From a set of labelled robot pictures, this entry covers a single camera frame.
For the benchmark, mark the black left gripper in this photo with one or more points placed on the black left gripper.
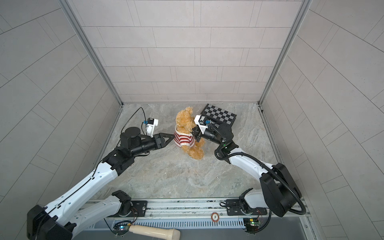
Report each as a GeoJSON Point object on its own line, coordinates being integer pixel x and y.
{"type": "Point", "coordinates": [158, 141]}

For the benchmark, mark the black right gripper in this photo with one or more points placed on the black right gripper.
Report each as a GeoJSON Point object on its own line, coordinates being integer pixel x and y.
{"type": "Point", "coordinates": [199, 133]}

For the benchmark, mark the red white striped knit sweater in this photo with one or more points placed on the red white striped knit sweater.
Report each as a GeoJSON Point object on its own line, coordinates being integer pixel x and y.
{"type": "Point", "coordinates": [182, 139]}

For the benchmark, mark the tan plush teddy bear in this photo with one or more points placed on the tan plush teddy bear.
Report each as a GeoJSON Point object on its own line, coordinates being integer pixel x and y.
{"type": "Point", "coordinates": [185, 123]}

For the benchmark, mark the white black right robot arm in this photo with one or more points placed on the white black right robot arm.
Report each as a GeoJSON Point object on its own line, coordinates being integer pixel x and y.
{"type": "Point", "coordinates": [278, 191]}

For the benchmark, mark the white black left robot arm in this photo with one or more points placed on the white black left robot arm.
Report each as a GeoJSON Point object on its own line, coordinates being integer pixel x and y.
{"type": "Point", "coordinates": [62, 219]}

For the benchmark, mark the folded black chess board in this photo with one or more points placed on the folded black chess board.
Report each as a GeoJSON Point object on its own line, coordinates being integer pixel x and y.
{"type": "Point", "coordinates": [218, 116]}

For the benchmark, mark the red white poker chip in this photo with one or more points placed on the red white poker chip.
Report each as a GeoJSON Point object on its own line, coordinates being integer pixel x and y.
{"type": "Point", "coordinates": [215, 217]}

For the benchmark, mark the left green circuit board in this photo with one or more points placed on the left green circuit board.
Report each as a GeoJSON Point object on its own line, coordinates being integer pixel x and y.
{"type": "Point", "coordinates": [122, 227]}

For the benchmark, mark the green circuit board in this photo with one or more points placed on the green circuit board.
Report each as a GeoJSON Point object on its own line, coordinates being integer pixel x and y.
{"type": "Point", "coordinates": [122, 227]}
{"type": "Point", "coordinates": [251, 225]}

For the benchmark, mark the right green circuit board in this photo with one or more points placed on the right green circuit board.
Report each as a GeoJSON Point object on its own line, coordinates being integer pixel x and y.
{"type": "Point", "coordinates": [251, 225]}

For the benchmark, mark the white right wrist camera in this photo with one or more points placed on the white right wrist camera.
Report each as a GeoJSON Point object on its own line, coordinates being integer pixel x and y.
{"type": "Point", "coordinates": [202, 123]}

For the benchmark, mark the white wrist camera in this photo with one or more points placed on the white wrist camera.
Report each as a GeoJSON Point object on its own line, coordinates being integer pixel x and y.
{"type": "Point", "coordinates": [151, 123]}
{"type": "Point", "coordinates": [202, 123]}

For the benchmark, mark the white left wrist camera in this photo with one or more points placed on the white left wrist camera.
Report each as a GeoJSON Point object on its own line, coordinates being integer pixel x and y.
{"type": "Point", "coordinates": [151, 123]}

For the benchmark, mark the aluminium front rail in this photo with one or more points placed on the aluminium front rail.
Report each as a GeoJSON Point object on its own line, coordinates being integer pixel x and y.
{"type": "Point", "coordinates": [183, 214]}

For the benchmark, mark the beige wooden handle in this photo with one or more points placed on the beige wooden handle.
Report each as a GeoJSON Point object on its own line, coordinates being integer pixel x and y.
{"type": "Point", "coordinates": [164, 234]}

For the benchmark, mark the aluminium corner frame post right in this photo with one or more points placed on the aluminium corner frame post right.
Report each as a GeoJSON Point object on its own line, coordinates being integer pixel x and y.
{"type": "Point", "coordinates": [287, 44]}

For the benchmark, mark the aluminium corner frame post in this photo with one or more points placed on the aluminium corner frame post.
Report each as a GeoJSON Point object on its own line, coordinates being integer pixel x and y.
{"type": "Point", "coordinates": [287, 44]}
{"type": "Point", "coordinates": [88, 47]}

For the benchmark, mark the aluminium corner frame post left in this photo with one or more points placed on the aluminium corner frame post left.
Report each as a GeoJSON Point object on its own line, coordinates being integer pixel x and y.
{"type": "Point", "coordinates": [88, 47]}

